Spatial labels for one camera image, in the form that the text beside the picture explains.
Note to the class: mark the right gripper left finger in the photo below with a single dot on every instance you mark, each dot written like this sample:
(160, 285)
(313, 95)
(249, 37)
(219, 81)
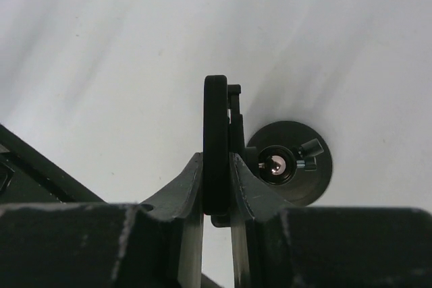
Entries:
(157, 243)

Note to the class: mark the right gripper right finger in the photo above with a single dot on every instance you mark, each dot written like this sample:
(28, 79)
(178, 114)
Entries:
(275, 244)

